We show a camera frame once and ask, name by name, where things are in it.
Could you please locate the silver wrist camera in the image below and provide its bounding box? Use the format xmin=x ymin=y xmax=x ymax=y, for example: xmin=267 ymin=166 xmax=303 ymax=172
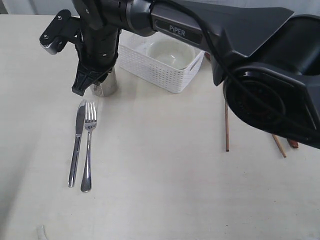
xmin=39 ymin=9 xmax=82 ymax=58

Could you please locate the silver metal fork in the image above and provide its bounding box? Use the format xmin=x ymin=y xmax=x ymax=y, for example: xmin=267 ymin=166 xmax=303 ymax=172
xmin=80 ymin=101 xmax=97 ymax=193

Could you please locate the light wooden chopstick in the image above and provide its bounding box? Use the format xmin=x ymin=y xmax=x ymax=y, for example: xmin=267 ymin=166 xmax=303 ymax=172
xmin=272 ymin=134 xmax=287 ymax=158

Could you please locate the reddish brown wooden spoon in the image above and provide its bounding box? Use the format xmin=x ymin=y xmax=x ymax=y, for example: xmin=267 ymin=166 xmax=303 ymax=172
xmin=287 ymin=138 xmax=299 ymax=149

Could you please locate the white floral ceramic bowl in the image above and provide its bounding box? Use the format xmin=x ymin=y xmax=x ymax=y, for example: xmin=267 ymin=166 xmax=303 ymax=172
xmin=146 ymin=39 xmax=196 ymax=70

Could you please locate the white perforated plastic basket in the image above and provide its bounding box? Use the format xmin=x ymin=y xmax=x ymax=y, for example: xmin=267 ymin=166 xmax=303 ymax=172
xmin=117 ymin=31 xmax=205 ymax=94

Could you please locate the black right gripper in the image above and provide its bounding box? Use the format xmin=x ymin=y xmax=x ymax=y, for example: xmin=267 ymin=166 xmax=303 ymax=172
xmin=71 ymin=22 xmax=120 ymax=96

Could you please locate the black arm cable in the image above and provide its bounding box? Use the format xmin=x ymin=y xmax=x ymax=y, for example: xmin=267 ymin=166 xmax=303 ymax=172
xmin=154 ymin=0 xmax=320 ymax=131

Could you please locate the silver table knife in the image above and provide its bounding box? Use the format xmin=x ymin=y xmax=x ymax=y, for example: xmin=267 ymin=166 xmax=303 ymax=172
xmin=68 ymin=99 xmax=87 ymax=188

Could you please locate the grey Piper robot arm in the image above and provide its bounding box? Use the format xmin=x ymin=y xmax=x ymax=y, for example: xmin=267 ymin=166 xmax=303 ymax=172
xmin=72 ymin=0 xmax=320 ymax=148

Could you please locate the brown wooden plate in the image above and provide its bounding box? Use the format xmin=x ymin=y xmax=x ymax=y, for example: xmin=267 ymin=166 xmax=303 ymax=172
xmin=204 ymin=52 xmax=211 ymax=62

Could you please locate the dark wooden chopstick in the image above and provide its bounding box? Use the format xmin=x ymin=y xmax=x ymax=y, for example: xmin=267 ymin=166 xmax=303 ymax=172
xmin=224 ymin=101 xmax=230 ymax=152

